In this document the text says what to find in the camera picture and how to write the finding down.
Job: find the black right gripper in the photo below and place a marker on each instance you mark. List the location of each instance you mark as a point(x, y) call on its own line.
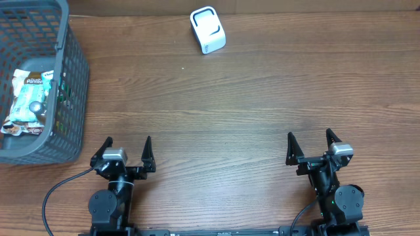
point(296, 157)

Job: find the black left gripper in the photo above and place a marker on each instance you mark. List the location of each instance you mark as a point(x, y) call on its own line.
point(141, 172)

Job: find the teal tissue pack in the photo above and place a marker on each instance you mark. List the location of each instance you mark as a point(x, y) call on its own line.
point(46, 78)

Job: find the teal wafer packet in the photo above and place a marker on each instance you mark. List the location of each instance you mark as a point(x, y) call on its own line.
point(24, 95)

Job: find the brown snack bag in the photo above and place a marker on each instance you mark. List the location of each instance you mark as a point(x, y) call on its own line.
point(19, 128)

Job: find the yellow dish soap bottle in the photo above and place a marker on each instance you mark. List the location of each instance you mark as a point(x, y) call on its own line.
point(39, 109)

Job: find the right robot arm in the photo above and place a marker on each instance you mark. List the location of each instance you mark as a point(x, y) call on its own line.
point(340, 206)

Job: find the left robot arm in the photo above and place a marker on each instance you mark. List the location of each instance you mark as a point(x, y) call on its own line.
point(110, 208)

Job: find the white barcode scanner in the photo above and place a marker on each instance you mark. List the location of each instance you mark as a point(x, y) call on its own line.
point(207, 29)

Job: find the grey plastic shopping basket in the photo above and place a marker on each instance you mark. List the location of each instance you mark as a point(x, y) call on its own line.
point(36, 36)

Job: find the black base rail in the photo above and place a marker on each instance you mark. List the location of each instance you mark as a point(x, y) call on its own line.
point(281, 231)

